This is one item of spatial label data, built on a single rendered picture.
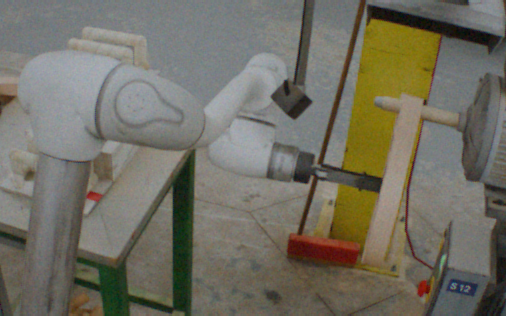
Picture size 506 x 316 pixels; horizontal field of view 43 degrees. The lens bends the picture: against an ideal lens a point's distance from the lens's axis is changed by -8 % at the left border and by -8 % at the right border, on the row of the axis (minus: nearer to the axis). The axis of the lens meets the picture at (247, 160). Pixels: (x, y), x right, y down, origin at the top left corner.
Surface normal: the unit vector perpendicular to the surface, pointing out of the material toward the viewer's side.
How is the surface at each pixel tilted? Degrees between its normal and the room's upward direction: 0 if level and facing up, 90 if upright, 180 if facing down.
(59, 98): 69
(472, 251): 0
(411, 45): 90
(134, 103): 52
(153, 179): 0
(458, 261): 0
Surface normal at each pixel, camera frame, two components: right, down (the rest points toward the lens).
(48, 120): -0.38, 0.19
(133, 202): 0.07, -0.81
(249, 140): -0.11, -0.16
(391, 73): -0.28, 0.54
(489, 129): -0.20, 0.04
